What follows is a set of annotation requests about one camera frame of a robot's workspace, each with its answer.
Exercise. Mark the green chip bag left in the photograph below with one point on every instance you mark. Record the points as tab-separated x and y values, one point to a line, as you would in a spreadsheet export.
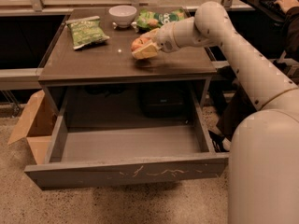
86	31

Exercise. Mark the grey open drawer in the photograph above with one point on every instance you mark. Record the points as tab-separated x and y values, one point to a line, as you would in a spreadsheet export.
105	140

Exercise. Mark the grey cabinet counter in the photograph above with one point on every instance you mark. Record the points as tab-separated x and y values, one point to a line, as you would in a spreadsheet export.
113	62

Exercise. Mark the black bag under cabinet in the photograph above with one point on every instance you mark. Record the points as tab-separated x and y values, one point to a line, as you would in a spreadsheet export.
162	100

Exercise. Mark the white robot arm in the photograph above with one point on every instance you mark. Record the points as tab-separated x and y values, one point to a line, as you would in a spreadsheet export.
264	151

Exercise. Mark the person's hand at laptop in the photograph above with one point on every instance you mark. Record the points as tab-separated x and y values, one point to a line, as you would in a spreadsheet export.
286	5

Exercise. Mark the black and white sneaker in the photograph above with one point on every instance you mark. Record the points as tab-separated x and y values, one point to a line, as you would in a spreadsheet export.
220	143

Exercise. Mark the brown cardboard box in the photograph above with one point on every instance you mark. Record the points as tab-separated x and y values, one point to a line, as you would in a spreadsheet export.
35	126

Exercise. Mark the white ceramic bowl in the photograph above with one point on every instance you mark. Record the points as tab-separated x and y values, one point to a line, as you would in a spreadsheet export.
122	16

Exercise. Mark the green snack bag right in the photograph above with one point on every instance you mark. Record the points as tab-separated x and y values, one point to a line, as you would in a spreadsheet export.
149	20

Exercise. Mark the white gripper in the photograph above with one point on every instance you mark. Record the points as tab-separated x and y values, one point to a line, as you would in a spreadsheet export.
164	37

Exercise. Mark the red apple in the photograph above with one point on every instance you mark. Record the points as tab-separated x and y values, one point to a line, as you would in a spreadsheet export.
140	43

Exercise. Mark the person's brown trouser leg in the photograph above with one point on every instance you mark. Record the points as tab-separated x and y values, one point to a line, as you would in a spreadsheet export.
235	112

